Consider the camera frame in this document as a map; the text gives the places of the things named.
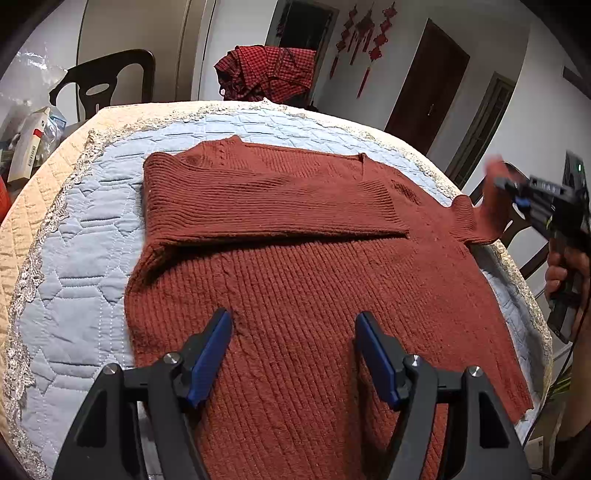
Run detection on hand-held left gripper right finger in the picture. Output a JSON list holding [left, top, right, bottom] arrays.
[[355, 311, 532, 480]]

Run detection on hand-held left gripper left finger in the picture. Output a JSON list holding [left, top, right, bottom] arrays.
[[52, 308, 233, 480]]

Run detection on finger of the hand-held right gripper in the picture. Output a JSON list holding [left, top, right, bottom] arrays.
[[493, 176, 533, 209]]

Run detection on rust red knit sweater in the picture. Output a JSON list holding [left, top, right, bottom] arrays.
[[124, 135, 534, 480]]

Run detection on person's right hand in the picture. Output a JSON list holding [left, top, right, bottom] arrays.
[[544, 246, 583, 302]]

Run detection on dark wooden chair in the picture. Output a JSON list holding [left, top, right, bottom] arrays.
[[480, 161, 551, 282], [49, 49, 156, 125]]

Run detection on grey framed door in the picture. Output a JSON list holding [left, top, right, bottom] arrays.
[[445, 71, 516, 190]]

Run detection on dark brown door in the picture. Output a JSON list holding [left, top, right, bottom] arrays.
[[384, 18, 471, 155]]

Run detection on quilted blue beige blanket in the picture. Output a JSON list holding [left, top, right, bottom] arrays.
[[0, 99, 555, 480]]

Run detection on dark doorway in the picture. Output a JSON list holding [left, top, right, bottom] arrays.
[[267, 0, 340, 109]]

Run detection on white cardboard box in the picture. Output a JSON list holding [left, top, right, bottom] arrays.
[[7, 107, 54, 183]]

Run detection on red checked cloth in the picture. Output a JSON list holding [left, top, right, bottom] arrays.
[[213, 45, 315, 104]]

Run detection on clear plastic bag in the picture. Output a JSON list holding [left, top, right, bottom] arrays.
[[0, 44, 68, 134]]

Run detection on red knot wall decoration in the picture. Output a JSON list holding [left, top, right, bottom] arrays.
[[330, 2, 399, 100]]

